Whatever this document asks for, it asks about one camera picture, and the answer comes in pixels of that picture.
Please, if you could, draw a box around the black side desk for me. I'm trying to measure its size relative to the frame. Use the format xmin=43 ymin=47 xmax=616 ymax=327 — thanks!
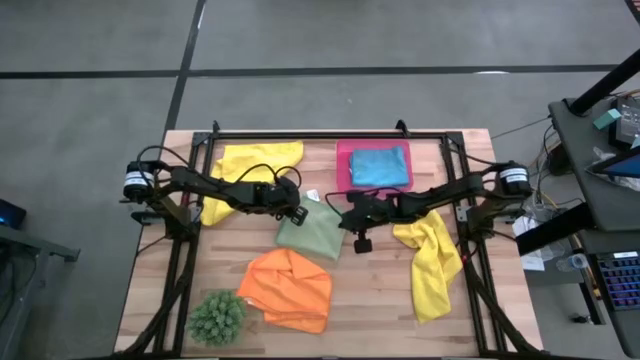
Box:
xmin=547 ymin=97 xmax=640 ymax=234

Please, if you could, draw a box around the yellow microfiber towel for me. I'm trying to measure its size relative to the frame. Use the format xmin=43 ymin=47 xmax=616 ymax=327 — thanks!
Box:
xmin=392 ymin=208 xmax=464 ymax=325
xmin=199 ymin=140 xmax=305 ymax=227

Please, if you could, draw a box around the thin black floor cable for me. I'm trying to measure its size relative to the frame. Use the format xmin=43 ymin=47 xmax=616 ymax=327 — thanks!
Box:
xmin=491 ymin=115 xmax=552 ymax=141

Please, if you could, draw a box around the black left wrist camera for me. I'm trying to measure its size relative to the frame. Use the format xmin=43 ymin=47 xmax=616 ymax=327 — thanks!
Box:
xmin=288 ymin=205 xmax=310 ymax=228

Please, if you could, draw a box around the green microfiber towel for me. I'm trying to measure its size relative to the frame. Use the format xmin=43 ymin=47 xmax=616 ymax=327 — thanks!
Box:
xmin=274 ymin=192 xmax=347 ymax=262

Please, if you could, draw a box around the black electronics box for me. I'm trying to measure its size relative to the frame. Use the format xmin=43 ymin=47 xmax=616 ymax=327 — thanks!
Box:
xmin=613 ymin=94 xmax=640 ymax=150

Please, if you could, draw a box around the dark tablet screen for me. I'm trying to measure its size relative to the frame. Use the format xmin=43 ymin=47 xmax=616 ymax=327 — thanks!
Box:
xmin=585 ymin=146 xmax=640 ymax=180

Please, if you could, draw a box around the grey metal mounting plate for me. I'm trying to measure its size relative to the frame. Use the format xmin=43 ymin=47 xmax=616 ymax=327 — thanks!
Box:
xmin=454 ymin=199 xmax=472 ymax=225

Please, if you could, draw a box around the orange microfiber towel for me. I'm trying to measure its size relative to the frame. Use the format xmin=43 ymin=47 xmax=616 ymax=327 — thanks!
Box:
xmin=236 ymin=248 xmax=334 ymax=335

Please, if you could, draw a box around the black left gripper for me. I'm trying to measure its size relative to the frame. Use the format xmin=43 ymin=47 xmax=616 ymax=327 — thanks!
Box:
xmin=252 ymin=175 xmax=310 ymax=217

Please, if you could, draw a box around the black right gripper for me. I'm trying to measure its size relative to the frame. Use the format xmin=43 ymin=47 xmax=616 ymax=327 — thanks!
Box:
xmin=337 ymin=191 xmax=404 ymax=234

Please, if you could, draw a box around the green artificial plant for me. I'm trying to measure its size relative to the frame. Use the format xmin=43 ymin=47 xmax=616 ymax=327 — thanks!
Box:
xmin=185 ymin=288 xmax=250 ymax=348

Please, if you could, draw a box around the small teal box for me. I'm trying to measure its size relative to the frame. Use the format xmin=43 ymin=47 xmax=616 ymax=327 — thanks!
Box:
xmin=593 ymin=107 xmax=623 ymax=132

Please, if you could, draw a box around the grey metal cart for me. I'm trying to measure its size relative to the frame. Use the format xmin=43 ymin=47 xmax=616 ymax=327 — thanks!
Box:
xmin=0 ymin=223 xmax=81 ymax=360

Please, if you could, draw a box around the black low desk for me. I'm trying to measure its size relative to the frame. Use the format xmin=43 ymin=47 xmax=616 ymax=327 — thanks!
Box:
xmin=514 ymin=202 xmax=640 ymax=360

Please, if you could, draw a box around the blue-lit black device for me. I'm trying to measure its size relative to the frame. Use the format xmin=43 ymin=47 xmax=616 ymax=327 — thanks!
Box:
xmin=0 ymin=198 xmax=28 ymax=231

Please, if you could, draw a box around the clear plastic bottle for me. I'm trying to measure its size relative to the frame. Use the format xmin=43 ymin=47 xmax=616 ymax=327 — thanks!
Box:
xmin=556 ymin=252 xmax=590 ymax=274

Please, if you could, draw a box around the black metal rig frame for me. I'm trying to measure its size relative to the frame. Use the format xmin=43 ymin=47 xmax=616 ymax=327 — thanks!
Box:
xmin=112 ymin=119 xmax=551 ymax=360

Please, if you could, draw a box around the black slanted pole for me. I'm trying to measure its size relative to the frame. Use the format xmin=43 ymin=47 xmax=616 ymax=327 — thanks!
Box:
xmin=568 ymin=48 xmax=640 ymax=117

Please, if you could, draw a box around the keyboard with blue keys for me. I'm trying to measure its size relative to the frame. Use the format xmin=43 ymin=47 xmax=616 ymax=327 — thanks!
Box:
xmin=596 ymin=250 xmax=640 ymax=312

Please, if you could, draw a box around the blue microfiber towel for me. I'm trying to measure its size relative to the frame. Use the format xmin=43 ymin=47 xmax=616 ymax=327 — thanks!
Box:
xmin=348 ymin=145 xmax=410 ymax=188

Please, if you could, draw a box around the pink plastic tray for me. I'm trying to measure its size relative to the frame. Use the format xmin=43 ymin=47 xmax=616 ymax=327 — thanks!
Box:
xmin=335 ymin=138 xmax=415 ymax=194

